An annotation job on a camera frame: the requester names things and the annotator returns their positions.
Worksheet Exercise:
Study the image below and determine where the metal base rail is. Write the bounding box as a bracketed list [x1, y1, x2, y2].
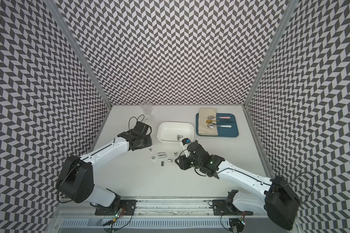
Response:
[95, 195, 268, 216]

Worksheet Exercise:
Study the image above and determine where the beige folded cloth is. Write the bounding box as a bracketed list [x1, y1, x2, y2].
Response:
[197, 107, 219, 136]

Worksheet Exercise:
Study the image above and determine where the teal tray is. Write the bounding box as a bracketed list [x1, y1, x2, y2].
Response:
[195, 113, 240, 138]

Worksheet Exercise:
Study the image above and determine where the white plastic storage box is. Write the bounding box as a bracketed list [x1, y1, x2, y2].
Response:
[157, 121, 194, 143]

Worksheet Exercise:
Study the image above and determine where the gold black handled spoon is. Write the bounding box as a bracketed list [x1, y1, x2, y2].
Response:
[206, 119, 233, 124]

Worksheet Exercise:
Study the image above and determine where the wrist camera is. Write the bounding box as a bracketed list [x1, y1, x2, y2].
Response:
[181, 138, 191, 157]
[133, 121, 152, 136]

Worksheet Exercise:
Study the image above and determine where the clear drinking glass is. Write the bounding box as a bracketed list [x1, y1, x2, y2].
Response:
[141, 101, 152, 120]

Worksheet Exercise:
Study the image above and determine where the white handled spoon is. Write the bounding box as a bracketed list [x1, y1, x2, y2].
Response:
[207, 123, 232, 128]

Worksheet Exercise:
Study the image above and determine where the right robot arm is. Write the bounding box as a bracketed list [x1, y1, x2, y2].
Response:
[175, 138, 301, 231]

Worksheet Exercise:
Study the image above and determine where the pink handled spoon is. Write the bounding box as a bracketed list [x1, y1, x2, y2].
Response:
[207, 116, 230, 120]

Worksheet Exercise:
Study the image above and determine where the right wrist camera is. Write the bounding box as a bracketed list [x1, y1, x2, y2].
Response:
[181, 138, 191, 157]

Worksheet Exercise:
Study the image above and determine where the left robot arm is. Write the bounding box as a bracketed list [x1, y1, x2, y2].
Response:
[56, 121, 152, 207]

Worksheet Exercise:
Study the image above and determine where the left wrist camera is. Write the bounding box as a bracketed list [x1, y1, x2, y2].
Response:
[133, 121, 152, 136]

